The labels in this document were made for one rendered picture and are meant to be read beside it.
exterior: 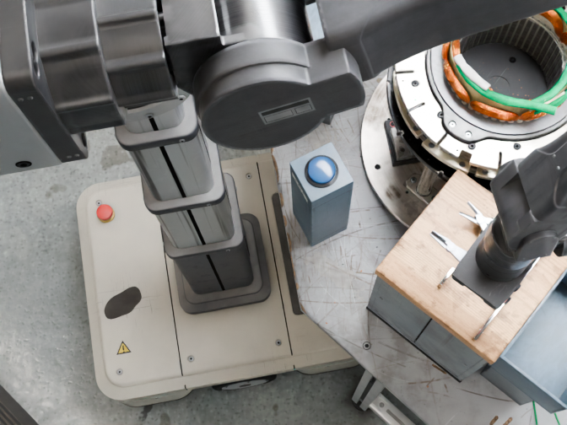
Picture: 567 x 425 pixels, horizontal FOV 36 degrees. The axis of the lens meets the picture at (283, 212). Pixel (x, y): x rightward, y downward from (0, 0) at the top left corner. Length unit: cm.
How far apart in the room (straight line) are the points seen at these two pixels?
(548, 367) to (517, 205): 50
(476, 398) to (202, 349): 75
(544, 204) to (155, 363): 135
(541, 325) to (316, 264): 40
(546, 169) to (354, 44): 34
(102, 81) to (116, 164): 195
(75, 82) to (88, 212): 165
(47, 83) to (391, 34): 20
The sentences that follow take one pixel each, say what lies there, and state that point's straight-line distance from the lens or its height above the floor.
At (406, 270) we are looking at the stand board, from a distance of 122.
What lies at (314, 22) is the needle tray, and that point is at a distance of 140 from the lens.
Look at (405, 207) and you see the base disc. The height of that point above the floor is 80.
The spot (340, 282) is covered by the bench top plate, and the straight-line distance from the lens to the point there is 150.
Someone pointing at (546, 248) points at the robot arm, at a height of 142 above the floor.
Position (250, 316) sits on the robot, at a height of 26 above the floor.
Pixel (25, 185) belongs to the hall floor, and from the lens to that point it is 250.
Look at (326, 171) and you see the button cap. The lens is 128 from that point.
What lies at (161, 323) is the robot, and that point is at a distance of 205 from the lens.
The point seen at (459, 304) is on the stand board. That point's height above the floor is 106.
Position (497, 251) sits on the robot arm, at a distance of 93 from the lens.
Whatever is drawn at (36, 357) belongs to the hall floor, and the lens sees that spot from 237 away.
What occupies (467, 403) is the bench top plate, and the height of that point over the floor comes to 78.
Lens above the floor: 225
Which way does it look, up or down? 73 degrees down
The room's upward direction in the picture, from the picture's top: 6 degrees counter-clockwise
